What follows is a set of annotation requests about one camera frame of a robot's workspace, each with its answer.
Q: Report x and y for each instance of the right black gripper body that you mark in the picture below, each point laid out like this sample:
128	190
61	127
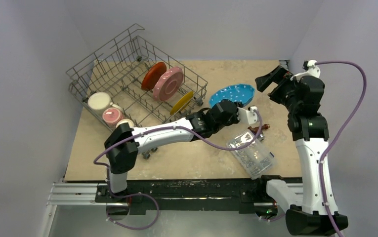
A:
279	86

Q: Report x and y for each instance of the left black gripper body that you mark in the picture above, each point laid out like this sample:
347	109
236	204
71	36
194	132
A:
233	119

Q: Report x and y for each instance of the blue plate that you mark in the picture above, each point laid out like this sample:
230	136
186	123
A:
243	93

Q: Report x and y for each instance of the yellow black saucer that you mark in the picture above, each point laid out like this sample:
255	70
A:
182	103

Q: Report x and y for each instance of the pink dotted plate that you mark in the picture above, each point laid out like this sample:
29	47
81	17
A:
168	84

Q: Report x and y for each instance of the red plate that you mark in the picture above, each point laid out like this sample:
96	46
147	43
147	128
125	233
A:
153	75

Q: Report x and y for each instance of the pink mug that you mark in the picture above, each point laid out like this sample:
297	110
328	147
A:
112	116

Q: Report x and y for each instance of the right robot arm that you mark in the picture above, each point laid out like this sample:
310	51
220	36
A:
315	212

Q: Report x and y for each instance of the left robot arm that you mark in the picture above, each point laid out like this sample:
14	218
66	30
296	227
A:
125	143

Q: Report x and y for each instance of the brown copper tool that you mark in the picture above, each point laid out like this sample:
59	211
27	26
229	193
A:
259	128

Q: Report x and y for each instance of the clear plastic screw box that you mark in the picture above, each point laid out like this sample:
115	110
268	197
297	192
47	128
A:
256	159

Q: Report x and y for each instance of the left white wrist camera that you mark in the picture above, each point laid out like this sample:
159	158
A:
248	116

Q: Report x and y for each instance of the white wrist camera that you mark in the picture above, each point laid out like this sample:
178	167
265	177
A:
311	69
248	116

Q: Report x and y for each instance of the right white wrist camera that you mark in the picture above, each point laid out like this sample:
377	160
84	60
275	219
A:
311	69

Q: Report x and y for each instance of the black base frame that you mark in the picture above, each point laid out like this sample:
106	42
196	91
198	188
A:
242	195

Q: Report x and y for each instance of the grey wire dish rack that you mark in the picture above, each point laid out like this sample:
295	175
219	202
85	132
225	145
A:
118	68

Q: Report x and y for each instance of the aluminium rail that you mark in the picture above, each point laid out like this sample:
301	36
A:
72	194

